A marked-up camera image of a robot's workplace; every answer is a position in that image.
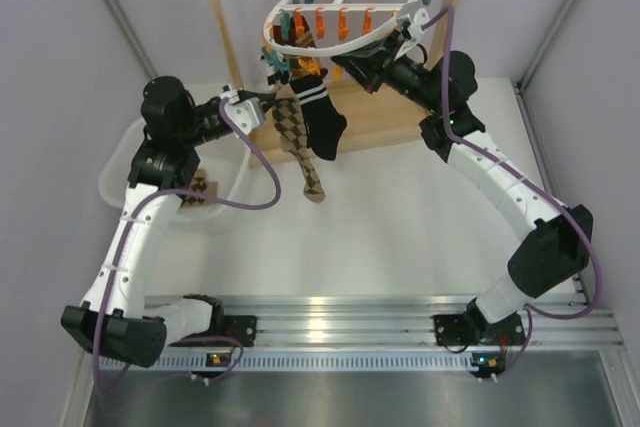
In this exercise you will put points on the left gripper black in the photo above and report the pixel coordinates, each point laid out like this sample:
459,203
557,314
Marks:
261,97

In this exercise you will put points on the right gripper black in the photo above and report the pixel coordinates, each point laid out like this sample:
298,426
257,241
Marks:
369,64

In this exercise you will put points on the brown argyle sock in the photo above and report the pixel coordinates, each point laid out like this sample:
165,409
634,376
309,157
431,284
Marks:
289,123
201,183

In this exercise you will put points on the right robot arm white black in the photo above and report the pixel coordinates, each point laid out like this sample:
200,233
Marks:
555,240

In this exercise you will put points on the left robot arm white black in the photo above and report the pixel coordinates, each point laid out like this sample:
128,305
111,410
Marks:
112,320

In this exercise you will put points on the wooden hanger stand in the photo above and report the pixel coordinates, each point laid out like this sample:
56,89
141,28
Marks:
372,121

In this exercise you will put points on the brown sock clipped on hanger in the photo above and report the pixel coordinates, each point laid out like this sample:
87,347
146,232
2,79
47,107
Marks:
306,40

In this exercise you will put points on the black white striped sock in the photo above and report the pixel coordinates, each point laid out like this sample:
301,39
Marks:
269,79

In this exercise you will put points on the black sock white stripes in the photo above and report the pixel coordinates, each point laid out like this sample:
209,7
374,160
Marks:
325,125

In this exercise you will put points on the white plastic tub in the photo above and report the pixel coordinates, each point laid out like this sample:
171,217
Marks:
225,160

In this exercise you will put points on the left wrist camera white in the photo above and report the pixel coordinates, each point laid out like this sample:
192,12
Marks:
242,116

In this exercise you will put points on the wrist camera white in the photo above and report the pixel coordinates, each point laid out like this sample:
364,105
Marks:
411,20
242,116

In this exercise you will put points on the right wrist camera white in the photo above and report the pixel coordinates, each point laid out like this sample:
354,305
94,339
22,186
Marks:
411,20

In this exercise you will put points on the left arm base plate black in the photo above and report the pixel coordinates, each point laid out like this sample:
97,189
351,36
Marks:
242,328

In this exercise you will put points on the aluminium mounting rail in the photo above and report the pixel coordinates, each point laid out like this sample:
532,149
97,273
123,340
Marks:
387,334

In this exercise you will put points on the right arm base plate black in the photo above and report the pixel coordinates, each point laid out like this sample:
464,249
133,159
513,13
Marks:
454,331

